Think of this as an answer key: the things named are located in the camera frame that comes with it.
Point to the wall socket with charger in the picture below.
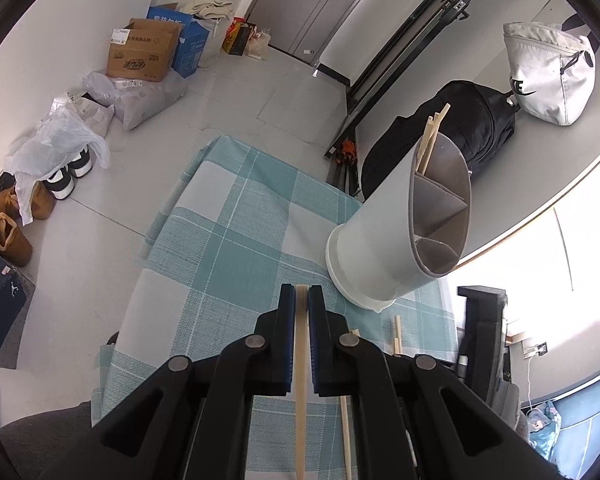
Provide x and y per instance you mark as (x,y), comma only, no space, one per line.
(535,350)

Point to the yellow black bag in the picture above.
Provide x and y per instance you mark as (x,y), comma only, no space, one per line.
(237,40)

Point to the person's grey trousers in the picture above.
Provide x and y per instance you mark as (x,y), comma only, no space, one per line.
(45,425)

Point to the dark blue shoe box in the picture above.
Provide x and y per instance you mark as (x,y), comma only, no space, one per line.
(0,310)

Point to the black foam stand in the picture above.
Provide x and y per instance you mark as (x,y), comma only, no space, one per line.
(480,330)

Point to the blue patterned bag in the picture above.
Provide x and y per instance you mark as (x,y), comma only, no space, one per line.
(545,430)

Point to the pale wooden chopstick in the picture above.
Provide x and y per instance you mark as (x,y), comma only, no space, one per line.
(437,127)
(300,420)
(345,435)
(426,135)
(432,127)

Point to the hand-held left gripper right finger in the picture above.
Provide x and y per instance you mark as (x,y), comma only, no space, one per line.
(317,340)

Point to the black door frame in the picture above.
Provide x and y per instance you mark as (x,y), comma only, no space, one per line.
(430,20)

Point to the white plastic bag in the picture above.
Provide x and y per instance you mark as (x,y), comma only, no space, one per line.
(50,145)

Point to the white grey utensil holder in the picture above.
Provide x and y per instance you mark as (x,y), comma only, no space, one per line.
(380,240)

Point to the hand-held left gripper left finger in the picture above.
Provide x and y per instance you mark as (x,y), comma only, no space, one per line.
(286,340)

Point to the beige folded cloth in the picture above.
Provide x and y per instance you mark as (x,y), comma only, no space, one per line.
(207,8)

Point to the white sack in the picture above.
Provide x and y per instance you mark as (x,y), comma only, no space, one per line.
(215,40)

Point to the orange black tool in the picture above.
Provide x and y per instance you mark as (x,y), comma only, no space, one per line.
(345,152)

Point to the black backpack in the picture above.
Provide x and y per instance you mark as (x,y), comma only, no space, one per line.
(460,130)

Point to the red bag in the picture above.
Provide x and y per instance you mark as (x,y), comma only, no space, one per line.
(236,22)

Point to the brown cardboard box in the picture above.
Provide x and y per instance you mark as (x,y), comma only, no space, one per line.
(140,55)

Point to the black white sneaker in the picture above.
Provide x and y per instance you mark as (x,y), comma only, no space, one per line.
(60,185)
(81,165)

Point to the grey parcel bag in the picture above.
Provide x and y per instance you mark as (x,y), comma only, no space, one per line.
(140,100)

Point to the beige paper bag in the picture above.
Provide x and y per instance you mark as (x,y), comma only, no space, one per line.
(257,45)

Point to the grey door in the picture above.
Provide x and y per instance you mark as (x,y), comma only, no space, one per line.
(305,0)

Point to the blue cardboard box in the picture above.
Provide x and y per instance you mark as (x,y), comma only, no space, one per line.
(192,45)

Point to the teal checked tablecloth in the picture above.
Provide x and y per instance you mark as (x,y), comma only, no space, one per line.
(230,240)

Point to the white sling bag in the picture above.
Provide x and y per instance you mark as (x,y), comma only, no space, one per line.
(550,75)

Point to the white parcel bag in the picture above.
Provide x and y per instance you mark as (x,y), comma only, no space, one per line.
(90,115)

